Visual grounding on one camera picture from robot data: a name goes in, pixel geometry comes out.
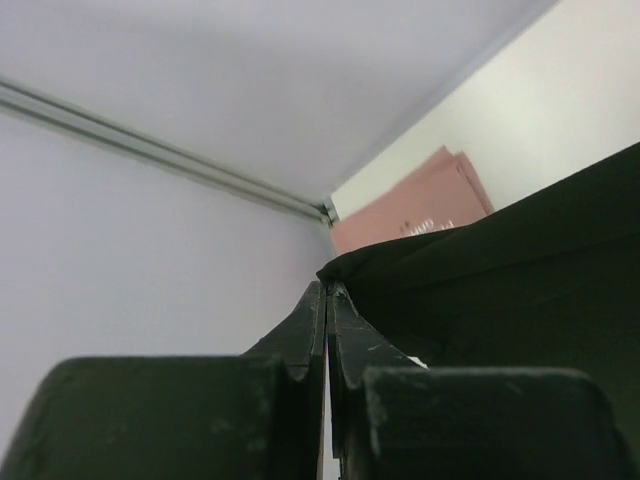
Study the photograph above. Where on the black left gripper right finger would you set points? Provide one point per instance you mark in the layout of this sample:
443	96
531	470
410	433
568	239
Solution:
393	419

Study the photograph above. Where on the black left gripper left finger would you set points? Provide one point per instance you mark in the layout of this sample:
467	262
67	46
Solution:
258	415

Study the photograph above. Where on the black t shirt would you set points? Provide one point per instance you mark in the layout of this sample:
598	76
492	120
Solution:
549	281

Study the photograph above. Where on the folded pink t shirt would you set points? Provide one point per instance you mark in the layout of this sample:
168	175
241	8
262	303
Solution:
442	193

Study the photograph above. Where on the left aluminium corner post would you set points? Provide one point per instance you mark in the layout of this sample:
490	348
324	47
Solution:
77	121

